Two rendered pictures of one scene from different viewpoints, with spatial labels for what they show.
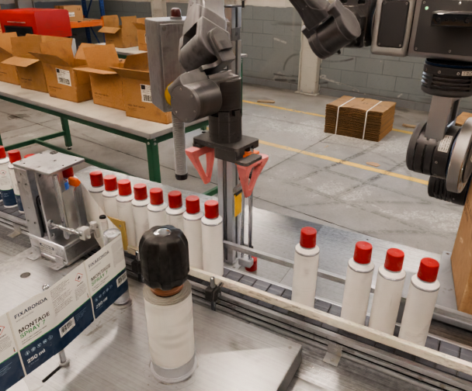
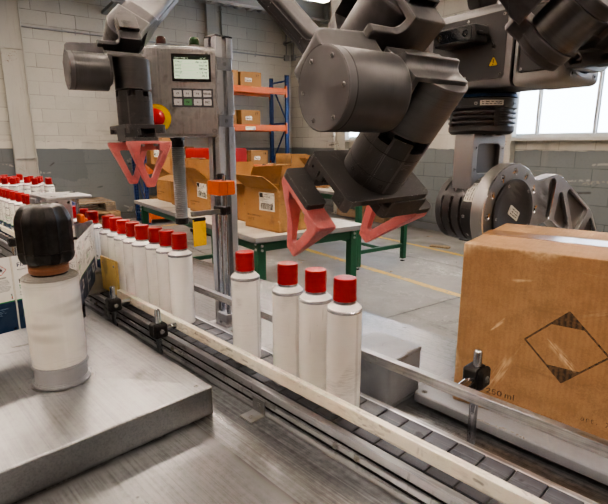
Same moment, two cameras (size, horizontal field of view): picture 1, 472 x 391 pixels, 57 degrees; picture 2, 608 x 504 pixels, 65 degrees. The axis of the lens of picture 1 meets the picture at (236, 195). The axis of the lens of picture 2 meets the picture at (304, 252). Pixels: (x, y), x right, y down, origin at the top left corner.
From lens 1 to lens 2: 0.56 m
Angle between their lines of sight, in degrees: 21
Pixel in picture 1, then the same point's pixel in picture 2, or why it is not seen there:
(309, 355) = (229, 409)
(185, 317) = (55, 306)
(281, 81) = not seen: hidden behind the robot
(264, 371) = (144, 399)
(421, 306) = (333, 338)
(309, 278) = (243, 312)
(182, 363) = (55, 367)
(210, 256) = (174, 295)
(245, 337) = (157, 371)
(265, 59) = not seen: hidden behind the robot
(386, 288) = (303, 316)
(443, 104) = (466, 143)
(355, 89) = not seen: hidden behind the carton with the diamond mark
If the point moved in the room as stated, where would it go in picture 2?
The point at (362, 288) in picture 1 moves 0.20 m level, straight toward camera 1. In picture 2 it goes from (283, 318) to (182, 363)
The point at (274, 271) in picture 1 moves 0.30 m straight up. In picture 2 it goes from (265, 339) to (263, 210)
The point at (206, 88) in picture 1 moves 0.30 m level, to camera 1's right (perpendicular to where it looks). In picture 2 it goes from (90, 56) to (276, 44)
